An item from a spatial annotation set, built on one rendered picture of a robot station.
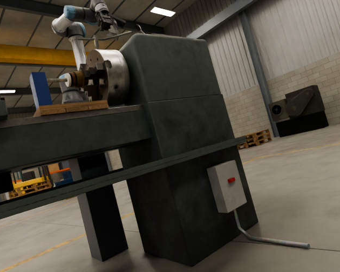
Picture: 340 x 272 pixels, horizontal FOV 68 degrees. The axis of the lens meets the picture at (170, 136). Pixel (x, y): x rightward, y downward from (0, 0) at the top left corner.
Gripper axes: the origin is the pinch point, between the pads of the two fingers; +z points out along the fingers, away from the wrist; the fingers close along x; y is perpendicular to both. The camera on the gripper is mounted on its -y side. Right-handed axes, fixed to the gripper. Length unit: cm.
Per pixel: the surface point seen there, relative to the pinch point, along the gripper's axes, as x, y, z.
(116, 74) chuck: 3.9, 14.3, 29.8
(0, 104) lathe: 7, 68, 45
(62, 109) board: 2, 45, 46
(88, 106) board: 2, 34, 46
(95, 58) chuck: -1.2, 19.0, 14.5
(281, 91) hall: -361, -949, -156
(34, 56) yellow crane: -834, -198, -753
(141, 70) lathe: 9.4, 2.7, 32.1
